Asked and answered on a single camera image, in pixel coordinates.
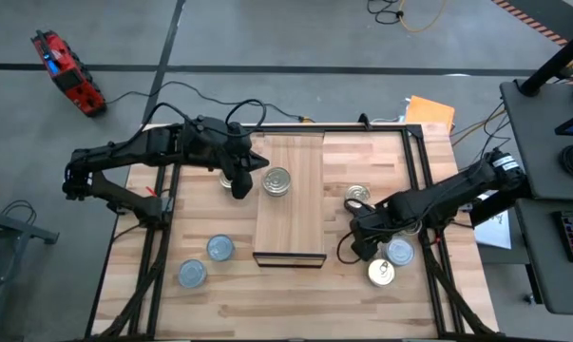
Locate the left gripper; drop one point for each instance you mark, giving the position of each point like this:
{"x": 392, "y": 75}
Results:
{"x": 229, "y": 149}

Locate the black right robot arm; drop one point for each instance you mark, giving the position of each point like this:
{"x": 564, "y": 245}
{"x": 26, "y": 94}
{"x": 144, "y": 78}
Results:
{"x": 447, "y": 190}

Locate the black pole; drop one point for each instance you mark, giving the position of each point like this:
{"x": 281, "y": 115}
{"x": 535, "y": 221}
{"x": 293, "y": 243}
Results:
{"x": 552, "y": 62}

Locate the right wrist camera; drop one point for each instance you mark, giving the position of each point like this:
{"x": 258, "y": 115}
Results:
{"x": 364, "y": 250}

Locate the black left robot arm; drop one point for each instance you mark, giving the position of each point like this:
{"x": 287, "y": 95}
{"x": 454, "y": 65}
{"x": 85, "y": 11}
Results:
{"x": 124, "y": 147}

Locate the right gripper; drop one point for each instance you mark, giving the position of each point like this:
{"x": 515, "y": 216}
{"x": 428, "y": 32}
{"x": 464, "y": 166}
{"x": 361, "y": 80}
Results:
{"x": 374, "y": 222}

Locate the orange folder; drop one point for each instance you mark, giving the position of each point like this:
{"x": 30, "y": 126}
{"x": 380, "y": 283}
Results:
{"x": 428, "y": 114}

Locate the black table frame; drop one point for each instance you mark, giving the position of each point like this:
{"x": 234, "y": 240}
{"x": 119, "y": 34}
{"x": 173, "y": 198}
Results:
{"x": 343, "y": 128}

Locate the silver can teal label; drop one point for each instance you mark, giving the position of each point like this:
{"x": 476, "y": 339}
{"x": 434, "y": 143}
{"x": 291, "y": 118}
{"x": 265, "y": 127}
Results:
{"x": 192, "y": 274}
{"x": 220, "y": 247}
{"x": 401, "y": 252}

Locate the wooden shelf black frame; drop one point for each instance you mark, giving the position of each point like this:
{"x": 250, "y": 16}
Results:
{"x": 295, "y": 223}

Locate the grey metal stand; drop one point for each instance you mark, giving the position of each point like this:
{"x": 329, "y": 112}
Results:
{"x": 20, "y": 227}

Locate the green label tuna can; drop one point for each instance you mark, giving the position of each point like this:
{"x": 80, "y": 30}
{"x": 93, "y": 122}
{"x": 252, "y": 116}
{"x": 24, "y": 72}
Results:
{"x": 381, "y": 273}

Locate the white paper sheet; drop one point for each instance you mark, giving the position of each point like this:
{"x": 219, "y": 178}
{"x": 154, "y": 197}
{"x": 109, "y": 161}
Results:
{"x": 495, "y": 233}

